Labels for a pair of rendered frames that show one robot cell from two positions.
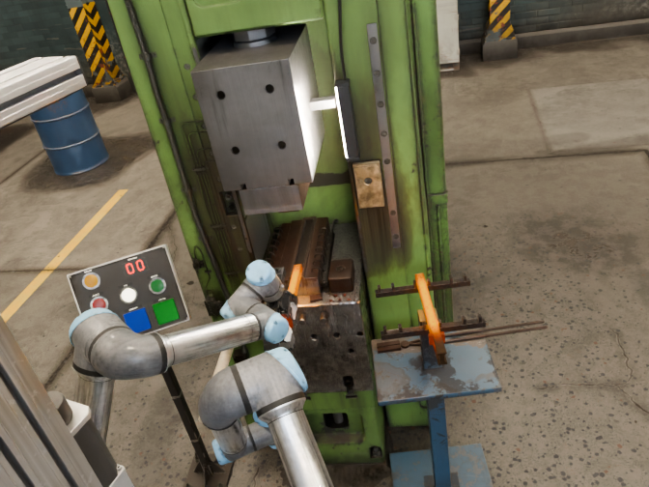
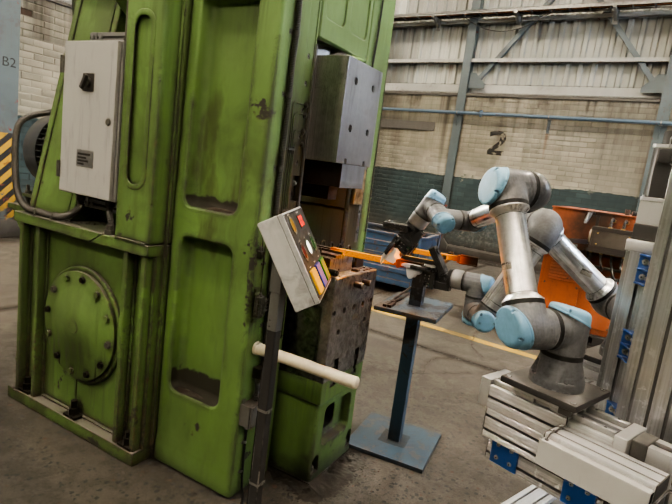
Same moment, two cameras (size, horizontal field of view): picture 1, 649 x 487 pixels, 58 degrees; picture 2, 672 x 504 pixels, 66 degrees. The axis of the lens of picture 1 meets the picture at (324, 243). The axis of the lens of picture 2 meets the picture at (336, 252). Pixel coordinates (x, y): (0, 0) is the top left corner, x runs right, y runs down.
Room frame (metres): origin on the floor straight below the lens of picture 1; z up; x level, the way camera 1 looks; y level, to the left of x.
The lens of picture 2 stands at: (1.10, 2.21, 1.35)
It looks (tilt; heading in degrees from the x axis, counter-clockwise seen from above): 9 degrees down; 287
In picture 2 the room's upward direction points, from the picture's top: 7 degrees clockwise
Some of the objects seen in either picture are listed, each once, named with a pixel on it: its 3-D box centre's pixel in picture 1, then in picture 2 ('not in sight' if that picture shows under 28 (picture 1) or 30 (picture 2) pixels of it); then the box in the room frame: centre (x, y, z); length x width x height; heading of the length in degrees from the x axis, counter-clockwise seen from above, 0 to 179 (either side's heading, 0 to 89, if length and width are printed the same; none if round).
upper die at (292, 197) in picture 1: (280, 171); (310, 171); (1.93, 0.10, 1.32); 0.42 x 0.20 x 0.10; 169
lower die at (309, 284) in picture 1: (298, 253); (300, 252); (1.93, 0.10, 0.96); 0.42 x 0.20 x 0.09; 169
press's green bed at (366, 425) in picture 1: (340, 382); (287, 400); (1.93, 0.05, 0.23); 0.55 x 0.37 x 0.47; 169
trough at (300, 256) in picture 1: (303, 245); not in sight; (1.92, 0.08, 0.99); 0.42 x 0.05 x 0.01; 169
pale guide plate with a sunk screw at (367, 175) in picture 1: (369, 185); (358, 186); (1.79, -0.19, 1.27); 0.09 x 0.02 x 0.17; 79
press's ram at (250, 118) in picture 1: (278, 103); (322, 114); (1.92, 0.06, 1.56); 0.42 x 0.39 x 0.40; 169
